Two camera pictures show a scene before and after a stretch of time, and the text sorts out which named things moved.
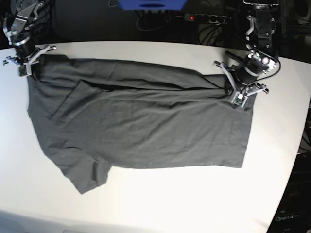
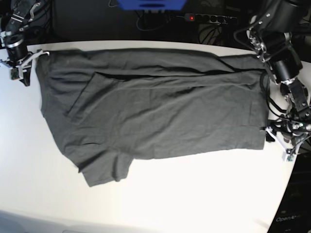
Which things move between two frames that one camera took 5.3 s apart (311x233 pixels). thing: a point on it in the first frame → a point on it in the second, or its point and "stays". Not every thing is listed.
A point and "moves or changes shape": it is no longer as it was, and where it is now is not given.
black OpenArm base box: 293,214 stays
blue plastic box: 152,5 stays
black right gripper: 249,70 → 292,130
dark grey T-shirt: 92,115 moves or changes shape
